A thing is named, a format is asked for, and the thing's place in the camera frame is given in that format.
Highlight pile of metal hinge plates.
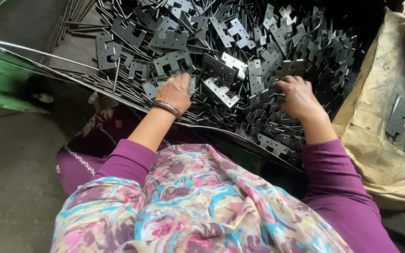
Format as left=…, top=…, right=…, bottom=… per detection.
left=95, top=0, right=359, bottom=166

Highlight purple long-sleeved top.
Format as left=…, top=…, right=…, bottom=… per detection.
left=94, top=138, right=400, bottom=253

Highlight green metal machine frame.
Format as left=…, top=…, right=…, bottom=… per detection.
left=0, top=0, right=48, bottom=113

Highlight curved sheet metal tray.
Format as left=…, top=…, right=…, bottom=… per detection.
left=0, top=39, right=305, bottom=197

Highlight tan burlap sack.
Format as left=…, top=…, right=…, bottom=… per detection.
left=333, top=7, right=405, bottom=208

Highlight crumpled grey rag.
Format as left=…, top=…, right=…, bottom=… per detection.
left=88, top=92, right=119, bottom=113

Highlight purple embroidered cloth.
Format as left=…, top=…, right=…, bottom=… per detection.
left=56, top=104, right=206, bottom=197

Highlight floral patterned scarf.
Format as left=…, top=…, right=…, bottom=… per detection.
left=50, top=144, right=354, bottom=253

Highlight person's left hand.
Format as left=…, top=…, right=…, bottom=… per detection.
left=156, top=73, right=192, bottom=115

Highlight small plastic scrap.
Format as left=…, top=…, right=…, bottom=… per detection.
left=32, top=92, right=53, bottom=104

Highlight pile of thin metal pins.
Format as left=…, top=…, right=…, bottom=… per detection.
left=41, top=0, right=259, bottom=131

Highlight person's right hand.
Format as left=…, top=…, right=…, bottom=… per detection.
left=274, top=75, right=326, bottom=122

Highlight brown metal bangle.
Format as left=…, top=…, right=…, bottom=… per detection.
left=151, top=100, right=182, bottom=121

